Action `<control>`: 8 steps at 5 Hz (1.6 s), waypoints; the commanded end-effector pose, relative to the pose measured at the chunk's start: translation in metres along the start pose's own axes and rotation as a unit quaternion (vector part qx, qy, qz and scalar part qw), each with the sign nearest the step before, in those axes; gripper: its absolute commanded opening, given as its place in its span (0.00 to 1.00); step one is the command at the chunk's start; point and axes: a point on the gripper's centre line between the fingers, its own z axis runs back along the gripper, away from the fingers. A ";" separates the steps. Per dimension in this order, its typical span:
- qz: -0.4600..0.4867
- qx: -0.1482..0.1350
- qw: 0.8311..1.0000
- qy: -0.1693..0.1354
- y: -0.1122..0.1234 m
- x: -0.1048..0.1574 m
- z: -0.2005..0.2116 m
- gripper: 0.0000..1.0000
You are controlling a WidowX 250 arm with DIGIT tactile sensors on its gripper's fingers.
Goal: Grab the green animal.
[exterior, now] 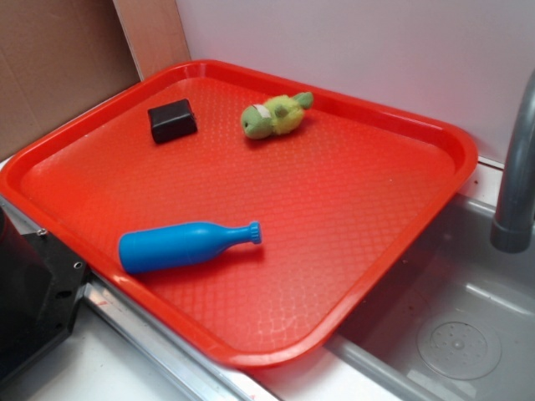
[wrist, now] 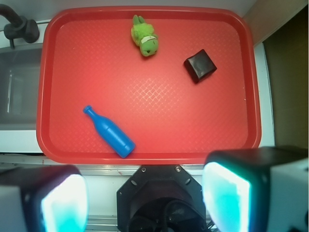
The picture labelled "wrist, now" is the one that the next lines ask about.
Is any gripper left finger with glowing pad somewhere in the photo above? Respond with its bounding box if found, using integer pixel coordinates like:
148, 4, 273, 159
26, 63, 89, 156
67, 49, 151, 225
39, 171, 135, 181
0, 165, 89, 232

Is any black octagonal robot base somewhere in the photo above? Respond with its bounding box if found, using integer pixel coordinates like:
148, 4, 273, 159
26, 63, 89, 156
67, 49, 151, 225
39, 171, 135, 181
116, 165, 211, 232

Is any dark brown block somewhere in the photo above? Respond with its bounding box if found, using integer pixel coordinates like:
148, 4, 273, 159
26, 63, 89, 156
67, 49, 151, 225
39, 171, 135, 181
183, 49, 217, 84

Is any red plastic tray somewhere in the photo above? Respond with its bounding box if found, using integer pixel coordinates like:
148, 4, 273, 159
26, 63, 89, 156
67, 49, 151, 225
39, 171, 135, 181
37, 6, 261, 165

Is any green plush turtle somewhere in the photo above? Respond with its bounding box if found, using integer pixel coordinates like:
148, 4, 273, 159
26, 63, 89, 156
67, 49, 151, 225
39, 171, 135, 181
131, 15, 159, 57

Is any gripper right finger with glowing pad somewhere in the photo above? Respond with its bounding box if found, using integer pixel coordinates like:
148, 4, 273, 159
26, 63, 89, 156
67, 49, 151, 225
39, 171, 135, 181
202, 146, 309, 232

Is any grey toy sink basin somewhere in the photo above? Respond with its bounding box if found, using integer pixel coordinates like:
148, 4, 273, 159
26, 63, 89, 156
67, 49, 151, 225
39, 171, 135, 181
0, 45, 42, 131

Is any blue toy bottle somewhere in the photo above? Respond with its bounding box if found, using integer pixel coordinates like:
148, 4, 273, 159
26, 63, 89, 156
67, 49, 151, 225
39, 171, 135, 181
83, 105, 136, 159

